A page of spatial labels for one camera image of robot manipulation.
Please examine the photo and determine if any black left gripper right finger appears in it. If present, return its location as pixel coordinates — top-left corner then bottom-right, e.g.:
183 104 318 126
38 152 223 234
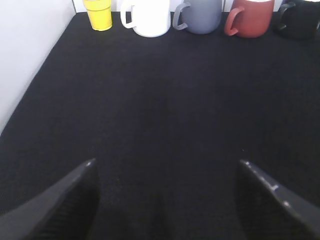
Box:
234 159 320 240

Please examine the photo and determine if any grey ceramic mug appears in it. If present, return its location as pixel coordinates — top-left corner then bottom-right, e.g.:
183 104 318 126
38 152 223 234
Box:
172 0 223 35

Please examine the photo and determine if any white ceramic mug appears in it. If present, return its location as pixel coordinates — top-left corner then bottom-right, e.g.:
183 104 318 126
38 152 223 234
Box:
120 0 171 38

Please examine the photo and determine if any yellow plastic cup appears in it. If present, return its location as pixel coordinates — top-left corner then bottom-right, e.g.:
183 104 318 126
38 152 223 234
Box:
83 0 113 32

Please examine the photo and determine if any black ceramic mug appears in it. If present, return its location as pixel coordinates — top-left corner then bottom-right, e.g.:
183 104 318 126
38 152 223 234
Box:
273 0 320 40

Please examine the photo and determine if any black table mat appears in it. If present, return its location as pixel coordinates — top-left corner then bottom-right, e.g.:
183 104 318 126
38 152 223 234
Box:
0 13 320 240

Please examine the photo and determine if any red ceramic mug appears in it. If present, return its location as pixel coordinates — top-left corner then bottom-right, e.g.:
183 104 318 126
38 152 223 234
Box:
224 0 275 38

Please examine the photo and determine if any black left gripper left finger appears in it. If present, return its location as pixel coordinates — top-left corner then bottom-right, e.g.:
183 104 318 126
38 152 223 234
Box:
0 158 101 240

